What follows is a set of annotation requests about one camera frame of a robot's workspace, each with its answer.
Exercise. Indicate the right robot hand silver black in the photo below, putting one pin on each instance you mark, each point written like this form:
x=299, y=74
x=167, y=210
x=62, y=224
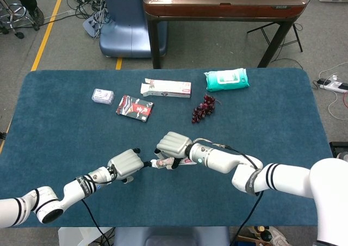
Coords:
x=174, y=145

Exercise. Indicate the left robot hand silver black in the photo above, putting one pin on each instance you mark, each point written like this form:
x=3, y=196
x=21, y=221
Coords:
x=126, y=163

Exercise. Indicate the white toothpaste tube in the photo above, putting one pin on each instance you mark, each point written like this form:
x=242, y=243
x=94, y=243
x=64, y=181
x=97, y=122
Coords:
x=160, y=163

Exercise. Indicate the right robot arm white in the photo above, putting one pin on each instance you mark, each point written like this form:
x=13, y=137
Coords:
x=285, y=179

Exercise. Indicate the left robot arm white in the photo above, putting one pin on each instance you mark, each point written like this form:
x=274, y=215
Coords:
x=73, y=187

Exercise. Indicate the white toothpaste carton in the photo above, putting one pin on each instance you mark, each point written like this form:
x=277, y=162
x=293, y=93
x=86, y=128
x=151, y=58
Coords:
x=168, y=89

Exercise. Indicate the dark red grape bunch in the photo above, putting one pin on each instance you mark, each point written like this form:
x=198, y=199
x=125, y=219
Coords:
x=202, y=110

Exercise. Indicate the blue felt table mat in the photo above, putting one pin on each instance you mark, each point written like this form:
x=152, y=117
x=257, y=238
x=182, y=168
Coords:
x=81, y=137

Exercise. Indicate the red black printed box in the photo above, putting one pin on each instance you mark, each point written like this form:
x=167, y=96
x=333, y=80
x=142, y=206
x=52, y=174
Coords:
x=134, y=108

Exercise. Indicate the clear plastic card case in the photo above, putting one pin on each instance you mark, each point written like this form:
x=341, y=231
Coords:
x=102, y=96

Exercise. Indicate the green wet wipes pack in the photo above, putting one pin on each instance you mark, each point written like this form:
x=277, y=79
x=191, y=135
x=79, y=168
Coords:
x=225, y=80

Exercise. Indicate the blue grey robot torso base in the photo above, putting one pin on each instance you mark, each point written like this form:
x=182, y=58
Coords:
x=171, y=236

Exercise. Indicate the blue grey machine base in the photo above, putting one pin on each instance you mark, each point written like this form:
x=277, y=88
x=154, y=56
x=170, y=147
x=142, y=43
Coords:
x=122, y=25

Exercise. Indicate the brown wooden table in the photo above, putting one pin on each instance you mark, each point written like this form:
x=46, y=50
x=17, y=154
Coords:
x=217, y=10

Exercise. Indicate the white sneaker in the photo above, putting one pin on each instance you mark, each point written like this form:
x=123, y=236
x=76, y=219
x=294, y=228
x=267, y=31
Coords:
x=280, y=239

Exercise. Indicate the black metal folding stand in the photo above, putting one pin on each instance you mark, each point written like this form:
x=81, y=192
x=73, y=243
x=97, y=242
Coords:
x=297, y=38

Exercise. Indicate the white power strip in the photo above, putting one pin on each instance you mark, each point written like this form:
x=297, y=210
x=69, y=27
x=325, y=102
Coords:
x=333, y=86

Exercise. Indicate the chrome stool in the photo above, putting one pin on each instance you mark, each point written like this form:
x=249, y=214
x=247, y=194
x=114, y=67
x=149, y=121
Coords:
x=16, y=12

